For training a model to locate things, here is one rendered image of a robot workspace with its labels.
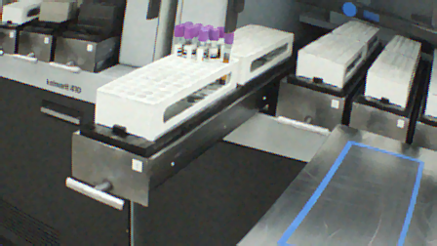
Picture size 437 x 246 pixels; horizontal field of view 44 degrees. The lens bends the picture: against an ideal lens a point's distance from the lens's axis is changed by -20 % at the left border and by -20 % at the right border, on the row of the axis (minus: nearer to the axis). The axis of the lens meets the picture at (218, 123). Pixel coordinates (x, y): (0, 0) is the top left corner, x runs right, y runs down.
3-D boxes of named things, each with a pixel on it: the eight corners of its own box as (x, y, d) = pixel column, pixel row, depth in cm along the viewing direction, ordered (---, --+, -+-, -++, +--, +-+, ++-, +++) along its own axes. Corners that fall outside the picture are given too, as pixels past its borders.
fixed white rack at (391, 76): (380, 72, 146) (383, 49, 144) (414, 83, 143) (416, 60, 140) (363, 101, 120) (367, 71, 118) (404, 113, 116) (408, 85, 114)
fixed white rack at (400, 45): (393, 53, 173) (394, 33, 171) (419, 61, 170) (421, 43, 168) (381, 70, 147) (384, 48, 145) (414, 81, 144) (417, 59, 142)
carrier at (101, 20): (115, 28, 145) (119, 5, 143) (111, 30, 143) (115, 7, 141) (80, 24, 149) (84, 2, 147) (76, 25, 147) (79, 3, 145)
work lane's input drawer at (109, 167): (243, 73, 150) (247, 36, 147) (300, 88, 145) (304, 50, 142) (57, 185, 86) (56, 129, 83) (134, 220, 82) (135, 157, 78)
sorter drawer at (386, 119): (386, 69, 180) (389, 42, 176) (422, 81, 175) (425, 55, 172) (340, 143, 116) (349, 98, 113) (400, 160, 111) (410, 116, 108)
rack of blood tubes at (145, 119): (182, 81, 116) (186, 48, 114) (236, 94, 113) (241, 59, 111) (92, 131, 90) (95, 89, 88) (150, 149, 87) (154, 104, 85)
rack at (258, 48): (249, 50, 144) (252, 23, 142) (291, 60, 140) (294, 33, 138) (187, 79, 118) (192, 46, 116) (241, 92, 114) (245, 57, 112)
